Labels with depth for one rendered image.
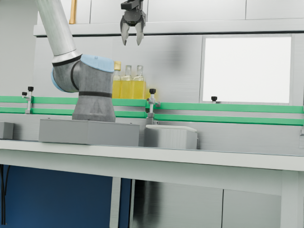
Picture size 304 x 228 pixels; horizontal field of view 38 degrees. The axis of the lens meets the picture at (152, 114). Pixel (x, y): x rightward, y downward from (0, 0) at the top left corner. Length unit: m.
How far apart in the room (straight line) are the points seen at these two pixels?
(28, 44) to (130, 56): 3.97
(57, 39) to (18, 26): 4.70
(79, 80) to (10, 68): 4.71
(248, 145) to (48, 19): 0.96
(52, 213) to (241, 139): 0.91
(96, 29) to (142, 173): 1.24
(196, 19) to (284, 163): 1.36
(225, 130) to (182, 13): 0.68
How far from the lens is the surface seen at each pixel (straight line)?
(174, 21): 2.29
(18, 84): 6.14
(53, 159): 1.63
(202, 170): 1.21
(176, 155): 1.20
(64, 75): 1.63
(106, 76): 1.53
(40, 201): 2.16
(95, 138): 1.44
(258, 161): 1.08
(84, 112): 1.50
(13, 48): 6.28
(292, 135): 1.94
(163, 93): 2.21
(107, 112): 1.51
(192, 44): 2.23
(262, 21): 2.23
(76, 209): 2.08
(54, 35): 1.63
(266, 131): 1.95
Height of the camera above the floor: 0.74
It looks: 5 degrees up
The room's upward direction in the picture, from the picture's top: 3 degrees clockwise
